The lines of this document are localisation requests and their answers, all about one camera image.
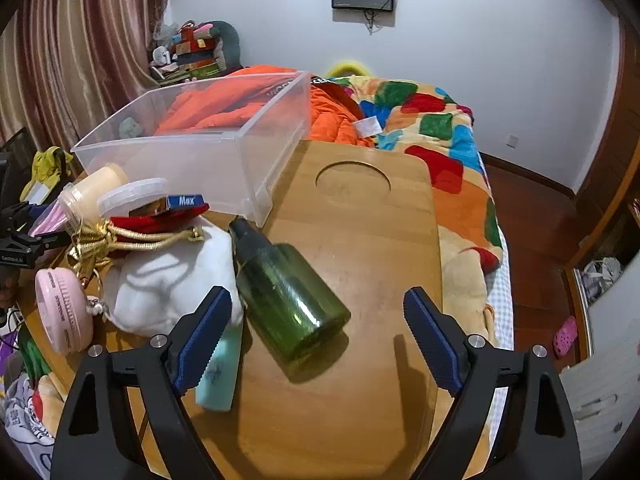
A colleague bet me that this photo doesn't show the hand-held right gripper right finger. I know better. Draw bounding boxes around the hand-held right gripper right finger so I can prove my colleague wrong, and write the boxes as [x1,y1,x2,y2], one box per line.
[402,286,583,480]

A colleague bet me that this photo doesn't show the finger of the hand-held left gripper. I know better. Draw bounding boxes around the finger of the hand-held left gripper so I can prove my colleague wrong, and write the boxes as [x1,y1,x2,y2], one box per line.
[0,201,48,227]
[10,229,76,253]

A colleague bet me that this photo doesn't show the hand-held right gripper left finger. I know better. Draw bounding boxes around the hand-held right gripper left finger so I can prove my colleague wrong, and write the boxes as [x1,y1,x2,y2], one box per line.
[50,285,233,480]

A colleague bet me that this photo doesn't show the pink round handheld fan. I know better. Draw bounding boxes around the pink round handheld fan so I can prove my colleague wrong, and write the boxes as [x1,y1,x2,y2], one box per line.
[35,267,95,356]

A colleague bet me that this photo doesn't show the white cloth pouch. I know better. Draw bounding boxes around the white cloth pouch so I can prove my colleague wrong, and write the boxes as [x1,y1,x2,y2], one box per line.
[102,215,246,338]

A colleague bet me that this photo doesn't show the clear jar with cream filling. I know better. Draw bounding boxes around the clear jar with cream filling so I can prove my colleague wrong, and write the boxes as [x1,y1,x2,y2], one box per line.
[59,162,130,228]

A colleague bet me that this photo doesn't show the green spray bottle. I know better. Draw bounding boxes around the green spray bottle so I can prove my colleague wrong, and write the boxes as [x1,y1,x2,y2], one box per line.
[228,217,352,367]

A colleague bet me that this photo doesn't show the red pouch with gold ribbon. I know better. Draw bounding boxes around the red pouch with gold ribbon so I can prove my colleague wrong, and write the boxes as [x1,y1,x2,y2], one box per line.
[67,202,211,281]

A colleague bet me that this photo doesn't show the clear plastic storage box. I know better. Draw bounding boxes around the clear plastic storage box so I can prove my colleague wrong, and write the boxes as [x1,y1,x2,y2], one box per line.
[70,71,313,228]

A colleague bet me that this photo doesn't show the teal tube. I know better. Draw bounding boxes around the teal tube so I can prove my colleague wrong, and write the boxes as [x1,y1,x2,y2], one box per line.
[194,322,246,412]

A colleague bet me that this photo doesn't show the yellow cloth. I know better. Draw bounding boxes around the yellow cloth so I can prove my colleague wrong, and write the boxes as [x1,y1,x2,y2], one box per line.
[22,146,73,191]

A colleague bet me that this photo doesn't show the black mesh chair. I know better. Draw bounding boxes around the black mesh chair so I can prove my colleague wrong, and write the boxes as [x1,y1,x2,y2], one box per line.
[0,127,38,201]

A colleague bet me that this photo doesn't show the beige plush toy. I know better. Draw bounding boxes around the beige plush toy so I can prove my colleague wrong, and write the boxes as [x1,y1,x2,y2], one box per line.
[440,247,501,348]

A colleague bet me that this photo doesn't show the checkered bed sheet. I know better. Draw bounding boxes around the checkered bed sheet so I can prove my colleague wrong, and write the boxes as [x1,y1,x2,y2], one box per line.
[485,230,516,351]

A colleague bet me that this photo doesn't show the wooden desk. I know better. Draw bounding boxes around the wooden desk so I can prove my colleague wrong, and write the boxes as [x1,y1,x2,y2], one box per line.
[15,140,443,480]

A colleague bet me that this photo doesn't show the pink slippers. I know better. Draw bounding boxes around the pink slippers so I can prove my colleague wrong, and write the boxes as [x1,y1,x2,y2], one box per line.
[552,316,578,358]

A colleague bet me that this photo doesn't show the small blue box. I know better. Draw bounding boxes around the small blue box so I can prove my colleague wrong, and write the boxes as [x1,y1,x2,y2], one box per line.
[129,193,207,217]

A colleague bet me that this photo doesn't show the printed cloth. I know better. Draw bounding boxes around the printed cloth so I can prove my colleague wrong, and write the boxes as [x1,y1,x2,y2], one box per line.
[0,360,68,466]

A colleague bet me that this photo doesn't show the striped satin curtain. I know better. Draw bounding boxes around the striped satin curtain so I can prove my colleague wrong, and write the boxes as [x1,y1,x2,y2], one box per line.
[0,0,176,161]

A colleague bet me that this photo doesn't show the white cabinet door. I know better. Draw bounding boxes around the white cabinet door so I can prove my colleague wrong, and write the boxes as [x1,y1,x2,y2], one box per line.
[557,340,640,461]

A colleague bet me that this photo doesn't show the white shoes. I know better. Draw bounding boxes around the white shoes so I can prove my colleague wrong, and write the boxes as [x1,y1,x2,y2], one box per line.
[580,257,621,293]

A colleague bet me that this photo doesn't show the colourful patch blanket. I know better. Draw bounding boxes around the colourful patch blanket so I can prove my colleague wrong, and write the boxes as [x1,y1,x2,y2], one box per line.
[327,74,506,273]

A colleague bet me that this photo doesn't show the orange jacket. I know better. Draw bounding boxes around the orange jacket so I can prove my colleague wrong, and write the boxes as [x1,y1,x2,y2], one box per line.
[152,65,376,148]

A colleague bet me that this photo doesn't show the grey cushion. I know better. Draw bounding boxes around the grey cushion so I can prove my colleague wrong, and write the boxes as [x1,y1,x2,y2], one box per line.
[205,21,242,73]

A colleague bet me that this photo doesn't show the wooden wardrobe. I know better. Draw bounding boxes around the wooden wardrobe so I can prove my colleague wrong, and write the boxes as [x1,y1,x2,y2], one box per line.
[565,15,640,321]

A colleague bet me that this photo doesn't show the yellow foam ring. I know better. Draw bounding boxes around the yellow foam ring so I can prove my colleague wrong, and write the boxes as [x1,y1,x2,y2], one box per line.
[325,60,371,78]

